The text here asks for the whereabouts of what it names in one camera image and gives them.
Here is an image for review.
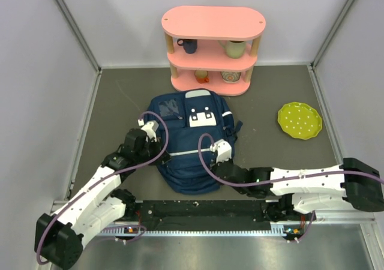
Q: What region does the green polka dot plate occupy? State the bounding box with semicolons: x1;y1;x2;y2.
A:
277;102;322;140

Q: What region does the patterned ceramic bowl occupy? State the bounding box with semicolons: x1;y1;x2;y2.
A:
221;71;241;83

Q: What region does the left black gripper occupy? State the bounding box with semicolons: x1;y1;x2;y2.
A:
134;136;171;165

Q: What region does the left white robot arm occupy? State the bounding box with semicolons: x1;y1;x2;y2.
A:
34;121;170;269

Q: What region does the orange cup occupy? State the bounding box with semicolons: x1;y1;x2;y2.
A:
194;70;209;84

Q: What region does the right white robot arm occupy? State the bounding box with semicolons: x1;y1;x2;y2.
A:
207;158;383;221

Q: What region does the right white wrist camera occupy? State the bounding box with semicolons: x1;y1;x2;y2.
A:
210;139;232;163

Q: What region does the navy blue backpack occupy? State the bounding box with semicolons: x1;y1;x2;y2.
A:
144;89;242;195

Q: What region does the dark blue mug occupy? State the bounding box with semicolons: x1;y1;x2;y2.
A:
176;39;197;54

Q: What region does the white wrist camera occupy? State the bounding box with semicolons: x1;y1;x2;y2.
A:
137;119;159;142
210;139;232;163

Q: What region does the pink three-tier shelf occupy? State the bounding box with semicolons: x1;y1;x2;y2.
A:
161;5;266;96

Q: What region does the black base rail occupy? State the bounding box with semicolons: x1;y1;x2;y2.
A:
101;199;304;231

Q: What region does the pale green mug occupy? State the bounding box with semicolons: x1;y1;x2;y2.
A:
218;40;247;59

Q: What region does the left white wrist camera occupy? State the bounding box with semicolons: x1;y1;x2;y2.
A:
137;119;159;142

